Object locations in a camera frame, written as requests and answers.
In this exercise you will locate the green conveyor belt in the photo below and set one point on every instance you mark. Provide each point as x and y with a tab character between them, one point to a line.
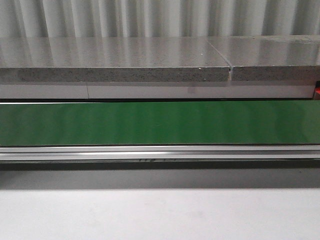
78	135

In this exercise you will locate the grey stone counter slab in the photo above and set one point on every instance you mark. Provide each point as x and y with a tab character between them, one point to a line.
160	59

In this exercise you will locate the red plastic tray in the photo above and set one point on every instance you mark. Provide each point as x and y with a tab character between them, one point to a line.
316	93

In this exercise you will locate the white corrugated curtain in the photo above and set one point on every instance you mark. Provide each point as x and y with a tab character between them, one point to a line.
158	18

